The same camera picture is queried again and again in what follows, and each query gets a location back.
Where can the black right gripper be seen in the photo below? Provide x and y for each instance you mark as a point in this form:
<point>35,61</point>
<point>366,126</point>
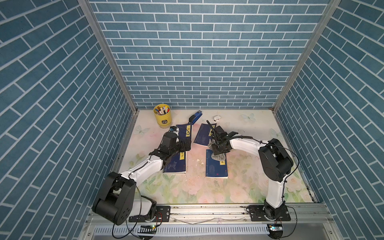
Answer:
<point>213,148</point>

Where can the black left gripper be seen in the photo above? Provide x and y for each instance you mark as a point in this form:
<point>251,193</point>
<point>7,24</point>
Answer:
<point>182,148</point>

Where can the blue book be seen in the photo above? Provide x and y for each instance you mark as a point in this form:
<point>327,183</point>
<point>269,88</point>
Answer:
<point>215,169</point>
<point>204,135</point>
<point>177,165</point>
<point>185,131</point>

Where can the grey wiping cloth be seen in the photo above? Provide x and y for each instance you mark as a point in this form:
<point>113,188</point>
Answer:
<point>219,157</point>

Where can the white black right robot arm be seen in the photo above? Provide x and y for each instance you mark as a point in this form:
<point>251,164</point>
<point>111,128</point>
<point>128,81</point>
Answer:
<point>275,160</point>

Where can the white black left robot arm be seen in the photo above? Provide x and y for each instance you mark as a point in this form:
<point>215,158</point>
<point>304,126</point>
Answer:
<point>116,201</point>

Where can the small white stapler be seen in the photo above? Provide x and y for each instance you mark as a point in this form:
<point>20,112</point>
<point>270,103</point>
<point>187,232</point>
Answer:
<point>217,118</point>

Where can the blue black stapler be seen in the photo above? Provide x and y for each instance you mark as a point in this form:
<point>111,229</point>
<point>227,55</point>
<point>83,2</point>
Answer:
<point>195,117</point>

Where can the yellow pen cup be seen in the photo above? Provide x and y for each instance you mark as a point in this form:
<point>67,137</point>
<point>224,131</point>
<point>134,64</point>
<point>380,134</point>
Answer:
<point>163,115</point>

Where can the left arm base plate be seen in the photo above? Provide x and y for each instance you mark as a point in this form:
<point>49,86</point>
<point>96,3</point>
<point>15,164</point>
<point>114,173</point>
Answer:
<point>159,214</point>

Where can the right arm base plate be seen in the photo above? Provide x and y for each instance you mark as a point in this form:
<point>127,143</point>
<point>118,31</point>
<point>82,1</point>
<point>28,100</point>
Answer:
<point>261,213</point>

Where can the white cable duct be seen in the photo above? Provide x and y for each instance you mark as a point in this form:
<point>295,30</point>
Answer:
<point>202,230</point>

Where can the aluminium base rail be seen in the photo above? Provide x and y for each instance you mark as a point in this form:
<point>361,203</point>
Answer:
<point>312,213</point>

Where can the aluminium corner post left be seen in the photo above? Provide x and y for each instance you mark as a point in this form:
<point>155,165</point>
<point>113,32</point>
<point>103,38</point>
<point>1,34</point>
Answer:
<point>92,20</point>

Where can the aluminium corner post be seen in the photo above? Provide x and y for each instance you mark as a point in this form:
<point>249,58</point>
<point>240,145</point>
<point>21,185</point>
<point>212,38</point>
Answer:
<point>318,30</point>
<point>92,20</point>

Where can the aluminium corner post right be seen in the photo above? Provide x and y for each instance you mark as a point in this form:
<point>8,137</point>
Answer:
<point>318,30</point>

